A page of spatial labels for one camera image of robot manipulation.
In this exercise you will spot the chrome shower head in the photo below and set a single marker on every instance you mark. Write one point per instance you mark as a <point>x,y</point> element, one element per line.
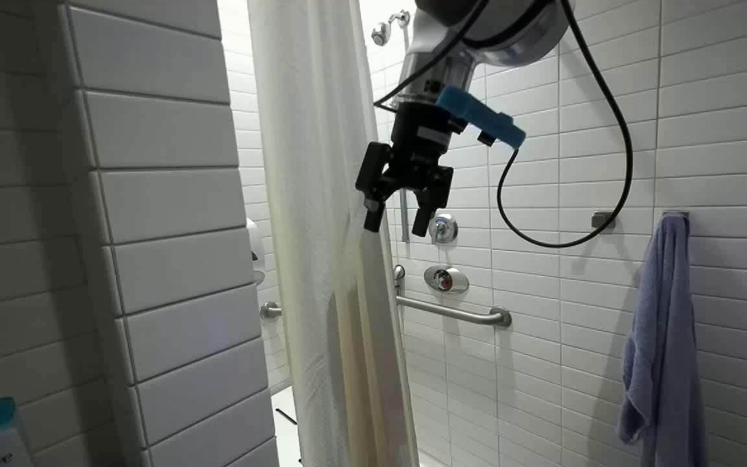
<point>381,33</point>

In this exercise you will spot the long steel grab bar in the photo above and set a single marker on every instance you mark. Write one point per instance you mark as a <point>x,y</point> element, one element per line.
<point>452,313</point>

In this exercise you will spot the short steel grab bar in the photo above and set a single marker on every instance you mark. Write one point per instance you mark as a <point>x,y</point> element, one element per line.
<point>270,309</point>

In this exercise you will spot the metal towel hook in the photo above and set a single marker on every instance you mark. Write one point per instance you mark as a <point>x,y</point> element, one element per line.
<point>603,220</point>

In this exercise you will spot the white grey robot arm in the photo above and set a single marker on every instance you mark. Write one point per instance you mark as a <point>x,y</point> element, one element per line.
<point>511,27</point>

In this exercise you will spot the round chrome shower valve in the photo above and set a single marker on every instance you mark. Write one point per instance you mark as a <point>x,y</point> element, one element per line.
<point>445,229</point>

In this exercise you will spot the white folding shower seat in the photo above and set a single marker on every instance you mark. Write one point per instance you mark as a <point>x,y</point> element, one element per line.
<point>286,430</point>

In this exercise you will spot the blue hanging towel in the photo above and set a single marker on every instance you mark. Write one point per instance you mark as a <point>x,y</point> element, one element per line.
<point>661,346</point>

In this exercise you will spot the chrome shower valve with lever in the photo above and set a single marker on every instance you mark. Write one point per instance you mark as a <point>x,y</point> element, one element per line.
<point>445,280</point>

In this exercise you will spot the chrome shower slide bar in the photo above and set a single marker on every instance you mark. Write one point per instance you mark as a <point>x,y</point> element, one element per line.
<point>404,217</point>

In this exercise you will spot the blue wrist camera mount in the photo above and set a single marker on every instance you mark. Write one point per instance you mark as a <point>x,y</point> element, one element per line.
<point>481,115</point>

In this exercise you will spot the white soap dispenser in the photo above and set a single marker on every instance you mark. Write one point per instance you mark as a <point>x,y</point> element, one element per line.
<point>253,250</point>

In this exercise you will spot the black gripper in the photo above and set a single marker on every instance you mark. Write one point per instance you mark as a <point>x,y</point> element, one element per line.
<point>412,156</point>

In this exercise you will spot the white shower curtain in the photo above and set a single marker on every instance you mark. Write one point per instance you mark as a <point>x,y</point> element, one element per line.
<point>311,217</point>

